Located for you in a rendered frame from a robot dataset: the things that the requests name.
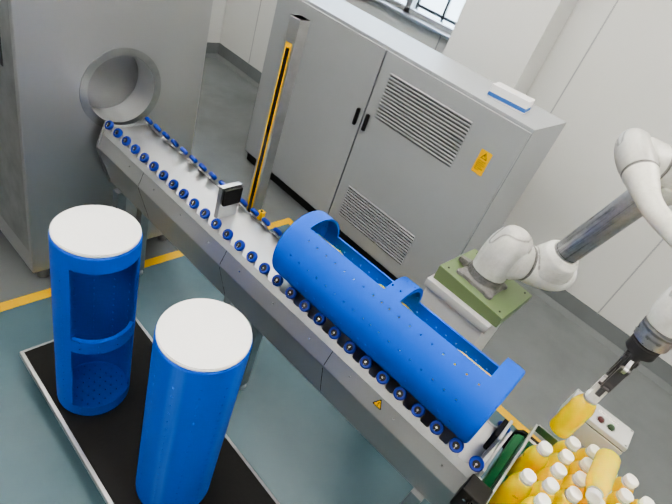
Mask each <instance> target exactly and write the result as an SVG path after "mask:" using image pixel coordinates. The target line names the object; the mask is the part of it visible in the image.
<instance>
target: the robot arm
mask: <svg viewBox="0 0 672 504"><path fill-rule="evenodd" d="M614 159H615V164H616V168H617V171H618V173H619V175H620V177H621V179H622V182H623V183H624V185H625V186H626V188H627V189H628V190H626V191H625V192H624V193H622V194H621V195H620V196H618V197H617V198H616V199H614V200H613V201H612V202H610V203H609V204H608V205H607V206H605V207H604V208H603V209H601V210H600V211H599V212H597V213H596V214H595V215H593V216H592V217H591V218H589V219H588V220H587V221H585V222H584V223H583V224H581V225H580V226H579V227H578V228H576V229H575V230H574V231H572V232H571V233H570V234H568V235H567V236H566V237H564V238H563V239H562V240H551V241H549V242H546V243H543V244H540V245H537V246H534V245H533V240H532V238H531V236H530V235H529V233H528V232H527V231H526V230H524V229H523V228H521V227H519V226H516V225H507V226H504V227H502V228H500V229H499V230H497V231H496V232H495V233H493V234H492V235H491V236H490V237H489V238H488V240H487V241H486V242H485V243H484V245H483V246H482V247H481V249H480V250H479V252H478V253H477V255H476V257H475V258H474V260H471V259H469V258H467V257H466V256H464V255H461V257H459V261H460V262H461V263H462V265H463V266H464V267H463V268H458V269H457V271H456V272H457V274H458V275H460V276H461V277H463V278H464V279H465V280H467V281H468V282H469V283H470V284H471V285H472V286H473V287H475V288H476V289H477V290H478V291H479V292H480V293H482V294H483V296H484V297H485V298H486V299H488V300H492V298H493V296H495V295H496V294H498V293H499V292H501V291H502V290H506V289H507V288H508V286H507V285H506V284H505V283H504V282H505V281H506V280H507V279H508V280H519V281H521V282H523V283H525V284H528V285H530V286H533V287H536V288H539V289H542V290H546V291H563V290H566V289H568V288H569V287H570V286H571V285H572V284H573V283H574V282H575V280H576V277H577V269H578V266H579V260H580V259H581V258H583V257H584V256H586V255H587V254H589V253H590V252H592V251H593V250H594V249H596V248H597V247H599V246H600V245H602V244H603V243H605V242H606V241H608V240H609V239H610V238H612V237H613V236H615V235H616V234H618V233H619V232H621V231H622V230H624V229H625V228H626V227H628V226H629V225H631V224H632V223H634V222H635V221H637V220H638V219H640V218H641V217H644V218H645V219H646V221H647V222H648V223H649V224H650V226H651V227H652V228H653V229H654V230H655V231H656V232H657V233H658V234H659V235H660V236H661V237H662V238H663V240H664V241H665V242H666V243H667V244H668V245H669V246H670V247H671V248H672V212H671V210H670V209H669V208H668V206H670V205H672V145H670V144H668V143H665V142H663V141H661V140H659V139H657V138H655V137H651V136H650V134H649V133H648V132H646V131H644V130H642V129H640V128H631V129H627V130H625V131H623V132H622V133H621V134H620V135H619V137H618V139H617V140H616V143H615V147H614ZM633 332H634V333H633V334H632V335H631V336H630V337H629V338H628V339H627V340H626V343H625V344H626V347H627V350H626V351H625V352H624V354H623V355H622V356H621V357H620V358H619V360H618V361H617V362H616V363H615V364H614V365H613V366H612V367H610V369H609V371H607V373H606V374H607V375H606V374H604V375H603V376H602V377H601V378H600V379H599V380H598V381H597V382H596V383H595V384H594V385H593V386H592V387H591V388H590V389H593V390H592V391H591V392H590V393H589V394H588V395H587V396H586V397H585V398H586V399H587V400H589V401H590V402H591V403H592V404H594V405H596V404H597V403H598V402H599V401H600V400H601V399H602V398H603V397H604V396H605V395H606V394H607V393H609V392H611V390H613V389H614V388H615V387H616V386H617V385H618V384H619V383H620V382H621V381H622V380H623V379H624V378H625V377H627V376H628V375H629V374H631V372H632V370H633V369H635V368H637V367H638V366H639V364H640V363H639V362H640V361H644V362H648V363H650V362H653V361H654V360H655V359H656V358H657V357H658V356H659V355H660V354H666V353H667V352H668V351H670V350H671V349H672V285H671V286H670V287H669V288H668V289H667V290H666V291H665V292H664V293H663V294H662V295H661V296H660V297H659V298H658V299H657V300H656V301H655V303H654V304H653V305H652V308H651V310H650V312H649V313H648V314H647V315H646V316H645V317H644V318H643V319H642V320H641V322H640V323H639V325H638V326H637V327H635V329H634V331H633Z"/></svg>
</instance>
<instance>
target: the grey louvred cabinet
mask: <svg viewBox="0 0 672 504"><path fill-rule="evenodd" d="M290 15H301V16H303V17H305V18H307V19H308V20H310V25H309V29H308V33H307V37H306V40H305V44H304V48H303V52H302V56H301V60H300V64H299V67H298V71H297V75H296V79H295V83H294V87H293V91H292V94H291V98H290V102H289V106H288V110H287V114H286V118H285V121H284V125H283V129H282V133H281V137H280V141H279V145H278V148H277V152H276V156H275V160H274V164H273V168H272V172H271V176H270V179H271V180H272V181H273V182H274V183H276V184H277V185H278V186H279V187H280V188H281V189H283V190H284V191H285V192H286V193H287V194H288V195H290V196H291V197H292V198H293V199H294V200H295V201H297V202H298V203H299V204H300V205H301V206H302V207H304V208H305V209H306V210H307V211H308V212H312V211H317V210H319V211H323V212H325V213H327V214H328V215H329V216H330V217H332V218H333V219H334V220H335V221H337V222H338V224H339V228H340V232H339V237H340V238H341V239H343V240H344V241H345V242H346V243H348V244H349V245H350V246H351V247H353V248H354V249H355V250H356V251H358V252H359V253H360V254H361V255H362V256H364V257H365V258H366V259H367V260H369V261H370V262H371V263H372V264H374V265H375V266H376V267H377V268H379V269H380V270H381V271H382V272H384V273H385V274H386V275H387V276H389V277H390V278H391V279H392V280H393V281H395V280H397V279H398V278H401V277H408V278H409V279H410V280H411V281H413V282H414V283H415V284H416V285H418V286H419V287H420V288H421V289H422V290H423V292H424V291H425V289H426V286H425V285H424V283H425V281H426V279H427V278H428V277H430V276H431V275H433V274H435V273H436V271H437V270H438V268H439V266H440V265H441V264H443V263H446V262H448V261H450V260H452V259H454V258H456V257H458V256H460V255H462V254H464V253H467V252H469V251H471V250H473V249H476V250H477V251H479V250H480V249H481V247H482V246H483V245H484V243H485V242H486V241H487V240H488V238H489V237H490V236H491V235H492V234H493V233H495V232H496V231H497V230H499V229H500V228H501V227H502V226H503V224H504V222H505V221H506V219H507V218H508V216H509V214H510V213H511V211H512V210H513V208H514V206H515V205H516V203H517V202H518V200H519V198H520V197H521V195H522V194H523V192H524V190H525V189H526V187H527V186H528V184H529V182H530V181H531V179H532V178H533V176H534V174H535V173H536V171H537V170H538V168H539V166H540V165H541V163H542V162H543V160H544V158H545V157H546V155H547V154H548V152H549V150H550V149H551V147H552V146H553V144H554V142H555V141H556V139H557V138H558V136H559V134H560V133H561V131H562V130H563V128H564V126H565V125H566V123H567V122H565V121H563V120H562V119H560V118H558V117H556V116H554V115H552V114H551V113H549V112H547V111H545V110H543V109H542V108H540V107H538V106H536V105H534V104H533V105H532V107H531V109H530V110H529V112H527V113H525V114H521V113H519V112H517V111H515V110H513V109H511V108H509V107H507V106H506V105H504V104H502V103H500V102H498V101H496V100H494V99H492V98H490V97H488V96H487V94H488V92H489V90H490V88H491V86H492V84H493V83H494V82H492V81H490V80H489V79H487V78H485V77H483V76H481V75H479V74H478V73H476V72H474V71H472V70H470V69H468V68H467V67H465V66H463V65H461V64H459V63H457V62H456V61H454V60H452V59H450V58H448V57H447V56H445V55H443V54H441V53H439V52H437V51H436V50H434V49H432V48H430V47H428V46H426V45H425V44H423V43H421V42H419V41H417V40H415V39H414V38H412V37H410V36H408V35H406V34H405V33H403V32H401V31H399V30H397V29H395V28H394V27H392V26H390V25H388V24H386V23H384V22H383V21H381V20H379V19H377V18H375V17H373V16H372V15H370V14H368V13H366V12H364V11H362V10H361V9H359V8H357V7H355V6H353V5H352V4H350V3H348V2H346V1H344V0H277V5H276V9H275V14H274V19H273V23H272V28H271V32H270V37H269V42H268V46H267V51H266V56H265V60H264V65H263V69H262V74H261V79H260V83H259V88H258V93H257V97H256V102H255V107H254V111H253V116H252V120H251V125H250V130H249V134H248V139H247V144H246V148H245V149H246V151H247V152H248V155H247V160H249V161H250V162H251V163H252V164H253V165H254V166H255V164H256V160H257V156H258V151H259V147H260V143H261V139H262V134H263V130H264V126H265V121H266V117H267V113H268V109H269V104H270V100H271V96H272V92H273V87H274V83H275V79H276V75H277V70H278V66H279V62H280V58H281V53H282V49H283V45H284V40H285V36H286V32H287V28H288V23H289V19H290Z"/></svg>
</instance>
